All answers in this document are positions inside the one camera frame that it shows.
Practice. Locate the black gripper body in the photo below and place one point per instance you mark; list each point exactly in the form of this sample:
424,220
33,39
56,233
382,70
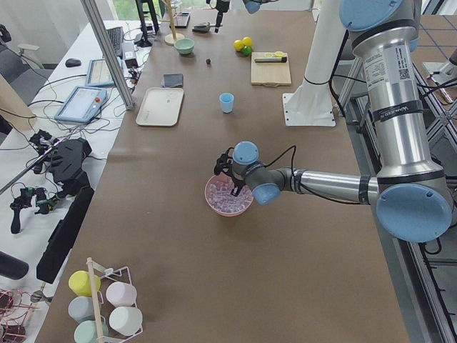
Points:
238,180
218,6

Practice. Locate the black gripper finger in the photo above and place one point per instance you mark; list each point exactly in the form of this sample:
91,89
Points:
219,19
217,170
236,190

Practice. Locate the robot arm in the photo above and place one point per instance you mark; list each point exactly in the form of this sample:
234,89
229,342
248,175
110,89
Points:
412,200
252,5

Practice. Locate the pink bowl of ice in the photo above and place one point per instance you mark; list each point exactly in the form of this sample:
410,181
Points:
218,196

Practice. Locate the steel ice scoop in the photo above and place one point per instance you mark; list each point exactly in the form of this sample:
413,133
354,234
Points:
202,28

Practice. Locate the blue plastic cup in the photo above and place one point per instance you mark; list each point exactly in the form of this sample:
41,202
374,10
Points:
226,101

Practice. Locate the pink cup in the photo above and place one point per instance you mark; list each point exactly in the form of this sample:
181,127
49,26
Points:
121,294

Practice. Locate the white cup rack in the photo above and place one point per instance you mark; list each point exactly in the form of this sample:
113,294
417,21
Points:
100,278

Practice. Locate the white mint cup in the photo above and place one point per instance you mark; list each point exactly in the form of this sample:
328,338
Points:
126,320

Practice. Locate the yellow cup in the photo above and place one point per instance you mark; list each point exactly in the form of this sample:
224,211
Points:
79,283

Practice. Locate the grey blue cup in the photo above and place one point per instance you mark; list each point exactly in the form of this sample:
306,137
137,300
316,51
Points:
81,309

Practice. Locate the green mint cup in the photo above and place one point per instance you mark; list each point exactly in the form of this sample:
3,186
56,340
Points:
86,332

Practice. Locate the yellow lemon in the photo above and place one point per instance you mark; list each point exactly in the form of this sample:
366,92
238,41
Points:
247,41
238,45

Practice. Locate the green lime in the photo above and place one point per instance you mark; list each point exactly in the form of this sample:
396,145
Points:
246,51

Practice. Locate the green ceramic bowl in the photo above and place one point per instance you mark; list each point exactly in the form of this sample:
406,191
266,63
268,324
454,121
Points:
184,46

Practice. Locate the wooden glass stand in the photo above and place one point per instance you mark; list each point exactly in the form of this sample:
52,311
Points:
174,36

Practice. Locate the wooden cutting board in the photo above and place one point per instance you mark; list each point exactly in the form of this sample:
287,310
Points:
270,74

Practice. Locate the steel muddler bar tool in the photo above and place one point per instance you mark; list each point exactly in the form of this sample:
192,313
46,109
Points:
261,60

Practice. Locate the grey folded cloth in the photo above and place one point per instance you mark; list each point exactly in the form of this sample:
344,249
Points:
173,80

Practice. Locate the cream rabbit tray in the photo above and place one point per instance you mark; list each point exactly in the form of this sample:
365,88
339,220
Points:
160,107

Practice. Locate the black keyboard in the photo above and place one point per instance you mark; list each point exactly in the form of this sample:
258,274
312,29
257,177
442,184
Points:
116,37

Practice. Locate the blue teach pendant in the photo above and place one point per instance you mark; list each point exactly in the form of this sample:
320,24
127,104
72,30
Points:
98,74
82,105

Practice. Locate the black computer mouse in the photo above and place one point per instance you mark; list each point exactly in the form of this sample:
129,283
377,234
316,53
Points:
69,63

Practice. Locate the aluminium frame post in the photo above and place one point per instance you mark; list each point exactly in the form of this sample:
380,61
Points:
97,23

